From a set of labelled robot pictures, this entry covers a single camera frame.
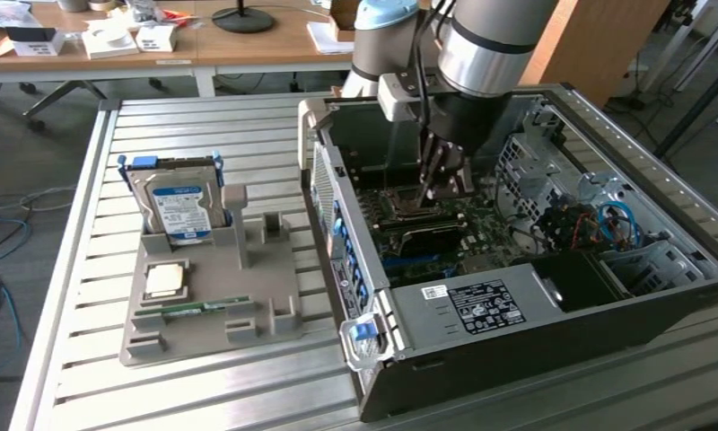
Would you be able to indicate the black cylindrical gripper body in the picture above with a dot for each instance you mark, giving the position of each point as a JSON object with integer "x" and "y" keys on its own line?
{"x": 461, "y": 119}

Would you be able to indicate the green graphics card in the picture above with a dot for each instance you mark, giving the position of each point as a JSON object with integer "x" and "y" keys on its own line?
{"x": 425, "y": 244}

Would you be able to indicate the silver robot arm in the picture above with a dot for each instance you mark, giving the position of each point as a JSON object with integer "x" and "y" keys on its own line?
{"x": 490, "y": 45}

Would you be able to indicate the metal CPU socket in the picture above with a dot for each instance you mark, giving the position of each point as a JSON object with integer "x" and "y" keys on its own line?
{"x": 397, "y": 206}

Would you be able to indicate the green motherboard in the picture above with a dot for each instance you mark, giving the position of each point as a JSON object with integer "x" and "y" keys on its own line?
{"x": 485, "y": 224}

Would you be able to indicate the black power connector bundle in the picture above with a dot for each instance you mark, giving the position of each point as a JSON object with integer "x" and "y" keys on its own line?
{"x": 559, "y": 224}

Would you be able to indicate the grey chipset heatsink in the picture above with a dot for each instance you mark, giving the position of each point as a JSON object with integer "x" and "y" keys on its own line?
{"x": 478, "y": 266}

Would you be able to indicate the long blue expansion slot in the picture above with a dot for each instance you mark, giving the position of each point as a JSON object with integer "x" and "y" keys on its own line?
{"x": 415, "y": 260}

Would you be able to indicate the white paper stack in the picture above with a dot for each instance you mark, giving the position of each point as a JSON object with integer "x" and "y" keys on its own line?
{"x": 325, "y": 40}

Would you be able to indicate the wooden cabinet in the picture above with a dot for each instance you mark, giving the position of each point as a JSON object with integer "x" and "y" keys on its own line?
{"x": 610, "y": 45}

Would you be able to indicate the open cardboard box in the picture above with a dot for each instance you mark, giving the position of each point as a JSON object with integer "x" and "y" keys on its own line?
{"x": 341, "y": 13}

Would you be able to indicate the grey power supply unit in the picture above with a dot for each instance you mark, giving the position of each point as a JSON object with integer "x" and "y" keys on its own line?
{"x": 430, "y": 323}

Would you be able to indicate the wooden desk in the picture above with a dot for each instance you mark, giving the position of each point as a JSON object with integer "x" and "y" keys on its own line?
{"x": 257, "y": 49}
{"x": 65, "y": 65}

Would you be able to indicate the blue case latch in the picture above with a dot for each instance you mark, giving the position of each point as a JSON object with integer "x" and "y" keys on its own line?
{"x": 361, "y": 334}

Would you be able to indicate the open black PC case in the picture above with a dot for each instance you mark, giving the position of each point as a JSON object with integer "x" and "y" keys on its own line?
{"x": 514, "y": 359}

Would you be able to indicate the black round lamp base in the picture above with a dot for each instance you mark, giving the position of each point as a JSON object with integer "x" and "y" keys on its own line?
{"x": 242, "y": 22}

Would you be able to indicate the hard disk with blue rails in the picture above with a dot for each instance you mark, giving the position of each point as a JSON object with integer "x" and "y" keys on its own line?
{"x": 179, "y": 211}

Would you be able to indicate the grey parts rack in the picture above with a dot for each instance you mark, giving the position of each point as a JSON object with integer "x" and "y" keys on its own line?
{"x": 214, "y": 287}

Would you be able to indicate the green RAM stick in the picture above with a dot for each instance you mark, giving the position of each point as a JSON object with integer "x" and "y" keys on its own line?
{"x": 191, "y": 307}

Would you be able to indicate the CPU chip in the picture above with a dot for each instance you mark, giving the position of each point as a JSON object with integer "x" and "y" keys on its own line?
{"x": 163, "y": 280}

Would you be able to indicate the orange tool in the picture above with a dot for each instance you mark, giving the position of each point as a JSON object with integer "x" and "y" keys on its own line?
{"x": 175, "y": 17}

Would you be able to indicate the white labelled box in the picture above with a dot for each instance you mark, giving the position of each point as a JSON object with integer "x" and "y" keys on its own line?
{"x": 155, "y": 40}

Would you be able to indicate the white box with round roll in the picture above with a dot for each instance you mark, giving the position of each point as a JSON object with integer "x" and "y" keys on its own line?
{"x": 110, "y": 45}

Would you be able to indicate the tape roll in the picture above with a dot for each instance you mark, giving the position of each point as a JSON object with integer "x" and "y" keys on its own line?
{"x": 102, "y": 4}

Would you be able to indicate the grey cup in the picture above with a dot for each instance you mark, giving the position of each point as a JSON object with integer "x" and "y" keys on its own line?
{"x": 73, "y": 5}

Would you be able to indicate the black and white box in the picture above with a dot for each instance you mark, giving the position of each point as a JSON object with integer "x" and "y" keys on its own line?
{"x": 35, "y": 47}

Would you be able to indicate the clear plastic bags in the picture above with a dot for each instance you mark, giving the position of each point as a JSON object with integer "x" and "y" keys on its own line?
{"x": 5, "y": 11}

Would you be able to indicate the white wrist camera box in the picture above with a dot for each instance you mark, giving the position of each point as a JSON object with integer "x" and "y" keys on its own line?
{"x": 397, "y": 99}

